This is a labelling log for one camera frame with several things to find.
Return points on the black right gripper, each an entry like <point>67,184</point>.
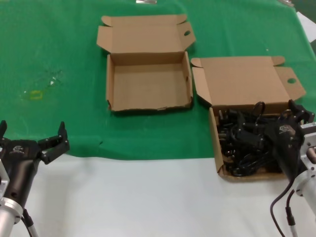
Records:
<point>284,145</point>

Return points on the green table cloth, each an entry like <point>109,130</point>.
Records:
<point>61,49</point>

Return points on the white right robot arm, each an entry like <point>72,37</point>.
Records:
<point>307,192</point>

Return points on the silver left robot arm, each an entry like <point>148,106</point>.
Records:
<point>7,217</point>

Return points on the open brown cardboard box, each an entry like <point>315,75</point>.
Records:
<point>242,81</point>
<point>148,84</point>

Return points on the white paper sheet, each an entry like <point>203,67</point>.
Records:
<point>306,21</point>

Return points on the small metal object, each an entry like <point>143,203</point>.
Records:
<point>287,2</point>

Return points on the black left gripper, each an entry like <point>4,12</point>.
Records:
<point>19,160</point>

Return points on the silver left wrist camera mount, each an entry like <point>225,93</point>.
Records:
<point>3,182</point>

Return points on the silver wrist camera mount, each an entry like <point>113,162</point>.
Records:
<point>308,138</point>
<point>3,182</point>

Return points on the small white scrap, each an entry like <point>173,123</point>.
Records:
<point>51,83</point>

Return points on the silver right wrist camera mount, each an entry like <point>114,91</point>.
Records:
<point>308,138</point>

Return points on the flat metal strip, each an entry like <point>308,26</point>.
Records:
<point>146,1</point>

